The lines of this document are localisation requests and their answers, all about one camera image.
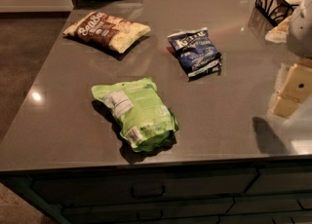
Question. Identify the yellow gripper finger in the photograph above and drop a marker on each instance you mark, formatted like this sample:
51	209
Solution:
292	87

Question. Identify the blue chip bag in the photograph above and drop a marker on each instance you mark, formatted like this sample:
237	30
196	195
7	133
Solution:
195	52

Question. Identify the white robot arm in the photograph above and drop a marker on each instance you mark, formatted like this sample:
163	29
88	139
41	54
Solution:
299	38

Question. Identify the green rice chip bag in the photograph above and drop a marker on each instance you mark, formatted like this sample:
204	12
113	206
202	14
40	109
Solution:
146	122

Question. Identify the brown and yellow chip bag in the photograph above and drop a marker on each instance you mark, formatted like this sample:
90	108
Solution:
100	29

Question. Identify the snack packet beside basket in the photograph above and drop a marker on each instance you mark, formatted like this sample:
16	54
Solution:
279	33

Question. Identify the upper drawer handle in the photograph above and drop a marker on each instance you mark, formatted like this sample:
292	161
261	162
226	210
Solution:
148	191

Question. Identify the drawer handle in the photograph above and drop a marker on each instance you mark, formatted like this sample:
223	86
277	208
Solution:
149	215
148	191

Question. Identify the lower drawer handle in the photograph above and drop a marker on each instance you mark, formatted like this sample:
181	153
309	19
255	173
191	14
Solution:
149	215

